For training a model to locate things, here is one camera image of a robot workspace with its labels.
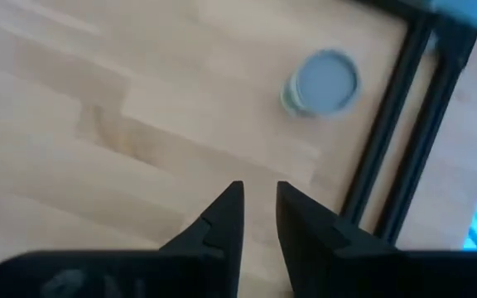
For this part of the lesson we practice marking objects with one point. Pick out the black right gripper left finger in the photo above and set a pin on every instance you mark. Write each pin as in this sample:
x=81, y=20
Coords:
x=205, y=269

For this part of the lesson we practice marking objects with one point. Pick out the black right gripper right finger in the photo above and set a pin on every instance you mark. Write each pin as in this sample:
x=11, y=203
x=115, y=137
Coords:
x=325, y=265

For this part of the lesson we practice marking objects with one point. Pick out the white green labelled can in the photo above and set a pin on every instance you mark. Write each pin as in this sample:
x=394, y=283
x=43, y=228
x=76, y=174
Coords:
x=325, y=83

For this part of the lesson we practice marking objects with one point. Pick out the black aluminium table frame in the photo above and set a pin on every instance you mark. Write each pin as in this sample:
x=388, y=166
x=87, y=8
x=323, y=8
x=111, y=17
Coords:
x=387, y=124

